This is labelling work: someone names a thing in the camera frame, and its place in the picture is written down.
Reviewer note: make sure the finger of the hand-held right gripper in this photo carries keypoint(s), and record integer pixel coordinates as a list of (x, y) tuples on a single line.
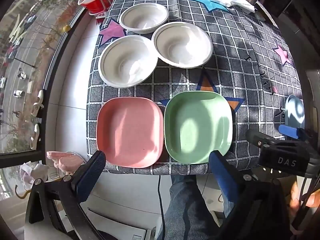
[(255, 136), (287, 130)]

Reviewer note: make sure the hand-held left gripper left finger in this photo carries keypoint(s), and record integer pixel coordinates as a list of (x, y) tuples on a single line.
[(92, 177)]

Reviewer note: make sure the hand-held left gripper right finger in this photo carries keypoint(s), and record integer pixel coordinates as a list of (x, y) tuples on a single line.
[(222, 175)]

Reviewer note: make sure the blue square plate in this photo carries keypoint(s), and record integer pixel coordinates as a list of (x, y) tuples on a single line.
[(295, 112)]

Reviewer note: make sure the green square plate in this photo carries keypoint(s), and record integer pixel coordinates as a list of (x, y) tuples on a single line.
[(197, 130)]

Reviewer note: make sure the pink square plate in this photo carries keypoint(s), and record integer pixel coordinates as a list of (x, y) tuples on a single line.
[(130, 132)]

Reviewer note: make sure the white paper bowl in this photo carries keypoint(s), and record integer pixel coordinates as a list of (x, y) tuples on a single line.
[(143, 17), (182, 45), (125, 62)]

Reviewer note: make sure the person's right hand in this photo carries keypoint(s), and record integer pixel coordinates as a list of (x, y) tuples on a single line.
[(313, 200)]

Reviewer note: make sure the person's blue jeans leg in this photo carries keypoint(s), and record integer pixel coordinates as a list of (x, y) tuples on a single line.
[(187, 210)]

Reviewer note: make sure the white box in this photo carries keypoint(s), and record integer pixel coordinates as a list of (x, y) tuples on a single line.
[(120, 226)]

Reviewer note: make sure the white crumpled sock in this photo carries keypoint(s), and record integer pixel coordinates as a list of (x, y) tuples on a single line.
[(32, 175)]

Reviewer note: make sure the small white shoe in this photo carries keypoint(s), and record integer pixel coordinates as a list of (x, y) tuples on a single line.
[(37, 103), (35, 136)]

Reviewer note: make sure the yellow hook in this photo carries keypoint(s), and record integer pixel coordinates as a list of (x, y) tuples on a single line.
[(22, 195)]

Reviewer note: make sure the grey checked star tablecloth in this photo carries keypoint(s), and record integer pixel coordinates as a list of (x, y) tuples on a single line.
[(237, 55)]

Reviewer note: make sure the red white patterned cloth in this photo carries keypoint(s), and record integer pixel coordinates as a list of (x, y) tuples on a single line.
[(101, 15)]

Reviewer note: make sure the red plastic basin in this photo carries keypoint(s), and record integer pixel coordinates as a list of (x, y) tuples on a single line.
[(92, 1)]

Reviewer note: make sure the black window frame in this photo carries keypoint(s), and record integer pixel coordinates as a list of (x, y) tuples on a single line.
[(22, 159)]

